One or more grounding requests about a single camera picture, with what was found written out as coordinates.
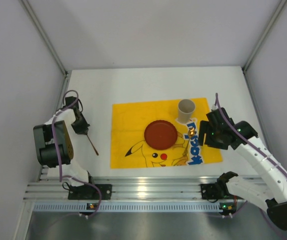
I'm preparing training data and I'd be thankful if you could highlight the gold spoon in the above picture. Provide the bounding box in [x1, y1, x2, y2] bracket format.
[182, 127, 196, 156]

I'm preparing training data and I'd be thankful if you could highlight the beige paper cup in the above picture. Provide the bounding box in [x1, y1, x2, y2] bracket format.
[177, 99, 196, 124]

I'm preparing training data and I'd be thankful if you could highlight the gold fork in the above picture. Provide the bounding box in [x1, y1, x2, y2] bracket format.
[86, 134, 99, 156]

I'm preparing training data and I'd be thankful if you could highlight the red round plate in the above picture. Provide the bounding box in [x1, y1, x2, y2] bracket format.
[144, 120, 178, 150]

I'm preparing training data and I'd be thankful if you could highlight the yellow pikachu cloth placemat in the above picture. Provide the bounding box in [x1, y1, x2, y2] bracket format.
[110, 98, 223, 169]

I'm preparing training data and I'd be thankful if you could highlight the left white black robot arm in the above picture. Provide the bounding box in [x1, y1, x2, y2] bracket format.
[33, 96, 92, 187]

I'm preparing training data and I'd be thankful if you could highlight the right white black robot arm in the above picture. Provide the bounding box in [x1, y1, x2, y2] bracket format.
[198, 107, 287, 231]

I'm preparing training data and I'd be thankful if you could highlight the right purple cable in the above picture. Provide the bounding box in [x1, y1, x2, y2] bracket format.
[214, 92, 287, 238]

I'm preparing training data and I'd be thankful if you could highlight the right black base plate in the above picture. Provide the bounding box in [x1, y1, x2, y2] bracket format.
[200, 182, 244, 202]

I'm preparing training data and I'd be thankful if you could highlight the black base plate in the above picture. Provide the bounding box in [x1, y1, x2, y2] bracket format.
[62, 182, 112, 200]
[200, 182, 244, 202]

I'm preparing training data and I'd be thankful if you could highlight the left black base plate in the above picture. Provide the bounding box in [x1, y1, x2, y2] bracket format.
[62, 182, 112, 200]

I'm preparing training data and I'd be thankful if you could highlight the aluminium mounting rail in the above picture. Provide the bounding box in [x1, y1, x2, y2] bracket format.
[23, 176, 217, 201]

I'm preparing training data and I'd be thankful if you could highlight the perforated cable duct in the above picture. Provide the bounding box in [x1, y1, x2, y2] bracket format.
[33, 202, 236, 213]

